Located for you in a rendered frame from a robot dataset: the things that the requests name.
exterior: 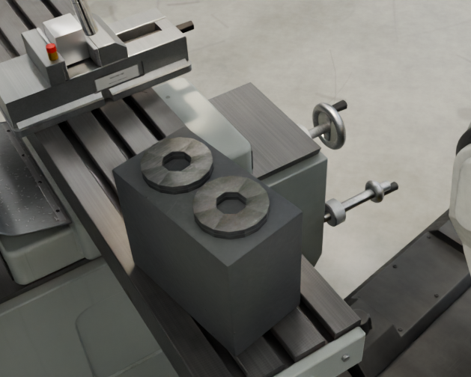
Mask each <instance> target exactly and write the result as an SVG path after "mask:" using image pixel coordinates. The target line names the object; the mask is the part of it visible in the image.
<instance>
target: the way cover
mask: <svg viewBox="0 0 471 377"><path fill-rule="evenodd" d="M1 124H4V125H1ZM3 127H4V128H3ZM1 131H2V132H1ZM8 132H9V133H8ZM10 133H11V134H12V135H13V136H14V137H12V135H11V134H10ZM6 134H7V135H6ZM6 138H7V139H6ZM6 142H7V143H6ZM20 142H21V140H20V138H18V137H16V136H15V135H14V133H13V131H12V130H11V128H10V127H9V125H8V124H7V121H3V122H0V154H1V155H0V164H1V165H0V184H1V185H0V192H1V193H0V199H1V200H0V234H1V235H6V236H21V235H25V234H29V233H34V232H37V231H41V230H46V229H50V228H53V227H59V226H62V225H65V224H71V223H72V221H71V220H70V218H69V216H68V215H67V213H66V212H65V210H64V208H63V206H62V205H61V204H60V202H59V200H58V198H57V197H56V196H55V194H54V192H53V191H52V189H51V188H50V186H49V184H48V182H47V181H46V180H45V178H44V176H43V175H42V173H41V172H40V170H39V168H38V167H37V165H36V164H35V162H34V160H33V158H32V157H31V156H30V154H29V152H28V151H27V149H26V148H25V146H24V144H23V143H22V142H21V143H20ZM6 144H7V145H6ZM23 148H24V149H23ZM4 149H6V150H4ZM3 153H4V154H3ZM24 155H25V156H24ZM25 159H26V160H25ZM24 167H25V168H24ZM17 169H19V170H17ZM24 169H25V170H24ZM7 170H9V171H7ZM30 170H31V171H30ZM12 173H13V174H12ZM26 175H27V176H26ZM40 175H42V176H40ZM17 176H18V177H17ZM32 176H33V177H32ZM16 178H17V180H16ZM2 179H3V180H2ZM1 180H2V181H1ZM35 180H37V181H36V182H35ZM6 185H7V186H6ZM36 185H39V186H40V188H39V186H37V187H36ZM18 186H19V187H18ZM5 187H7V188H10V189H8V190H7V188H5ZM24 187H25V188H24ZM11 192H12V193H13V194H11ZM20 194H21V195H23V196H21V195H20ZM44 195H46V196H44ZM28 196H30V197H28ZM41 198H43V199H42V200H41ZM21 199H22V200H21ZM47 200H48V201H49V202H48V201H47ZM2 201H3V202H2ZM1 202H2V203H1ZM15 202H16V203H15ZM17 202H18V203H17ZM53 205H54V206H53ZM7 206H8V207H7ZM24 206H26V207H24ZM37 206H38V207H37ZM39 207H40V208H39ZM42 207H43V208H42ZM59 207H60V209H59ZM18 208H19V209H18ZM26 208H28V209H26ZM8 209H9V210H8ZM5 213H7V214H5ZM43 213H45V214H43ZM49 213H52V214H49ZM33 217H34V218H33ZM54 217H56V218H59V219H57V220H56V219H55V218H54ZM30 218H31V219H30ZM15 219H16V220H17V221H16V220H15ZM19 219H20V220H19ZM33 219H34V220H33ZM28 221H29V222H28ZM42 221H43V222H42ZM8 225H9V226H8ZM26 225H28V226H26Z"/></svg>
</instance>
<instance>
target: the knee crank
mask: <svg viewBox="0 0 471 377"><path fill-rule="evenodd" d="M396 190H398V184H397V183H396V182H392V183H389V181H387V180H385V181H383V182H381V183H378V182H377V181H375V180H369V181H368V182H367V183H366V184H365V191H363V192H361V193H359V194H357V195H355V196H353V197H351V198H349V199H347V200H346V201H344V202H342V203H340V202H339V201H338V200H336V199H335V198H332V199H330V200H328V201H326V202H325V213H324V223H327V224H328V225H330V226H332V227H335V226H337V225H339V224H341V223H343V222H345V220H346V212H347V211H349V210H351V209H353V208H354V207H356V206H358V205H360V204H362V203H364V202H366V201H368V200H371V201H372V202H374V203H380V202H381V201H382V200H383V199H384V196H385V195H387V194H390V193H392V192H394V191H396Z"/></svg>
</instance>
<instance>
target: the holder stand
mask: <svg viewBox="0 0 471 377"><path fill-rule="evenodd" d="M112 172H113V176H114V179H115V185H116V189H117V192H118V198H119V201H120V205H121V211H122V214H123V217H124V223H125V227H126V231H127V236H128V239H129V244H130V249H131V253H132V256H133V262H134V263H135V264H136V265H137V266H138V267H139V268H140V269H141V270H142V271H143V272H145V273H146V274H147V275H148V276H149V277H150V278H151V279H152V280H153V281H154V282H155V283H157V284H158V285H159V286H160V287H161V288H162V289H163V290H164V291H165V292H166V293H167V294H169V295H170V296H171V297H172V298H173V299H174V300H175V301H176V302H177V303H178V304H179V305H180V306H181V307H182V308H183V309H184V310H185V311H186V312H187V313H188V314H189V315H190V316H192V317H193V318H194V319H195V320H196V321H197V322H198V323H199V324H200V325H201V326H202V327H204V328H205V329H206V330H207V331H208V332H209V333H210V334H211V335H212V336H213V337H214V338H216V339H217V340H218V341H219V342H220V343H221V344H222V345H223V346H224V347H225V348H226V349H227V350H228V351H229V352H230V353H231V354H232V355H233V356H235V357H236V356H238V355H239V354H240V353H241V352H243V351H244V350H245V349H246V348H248V347H249V346H250V345H252V344H253V343H254V342H255V341H256V340H257V339H258V338H259V337H261V336H262V335H263V334H265V333H266V332H267V331H269V330H270V329H271V328H272V327H273V326H274V325H275V324H276V323H278V322H279V321H280V320H282V319H283V318H284V317H285V316H287V315H288V314H289V313H290V312H291V311H292V310H293V309H295V308H296V307H297V306H299V304H300V284H301V258H302V232H303V212H302V210H301V209H299V208H298V207H296V206H294V205H293V204H292V203H291V202H289V201H288V200H286V199H285V198H284V197H282V196H281V195H280V194H278V193H277V192H275V191H274V190H272V189H271V188H270V187H269V186H267V185H266V184H264V183H263V182H261V181H260V180H259V179H257V178H256V177H254V176H253V175H251V174H250V173H249V172H248V171H246V170H245V169H243V168H242V167H240V166H239V165H238V164H237V163H235V162H233V161H232V160H231V159H229V158H228V157H227V156H225V155H224V154H223V153H221V152H219V151H218V150H217V149H216V148H214V147H213V146H211V145H210V144H208V143H207V142H206V141H205V140H203V139H202V138H200V137H199V136H197V135H196V134H195V133H194V132H192V131H190V130H189V129H187V128H186V127H185V126H184V127H181V128H180V129H179V130H177V131H175V132H173V133H172V134H170V135H168V136H167V137H165V138H164V139H162V140H160V141H158V142H156V143H155V144H153V145H152V146H150V147H149V148H147V149H145V150H143V151H141V152H140V153H139V154H137V155H135V156H134V157H132V158H131V159H128V160H127V161H125V162H124V163H122V164H120V165H119V166H117V167H116V168H114V169H113V170H112Z"/></svg>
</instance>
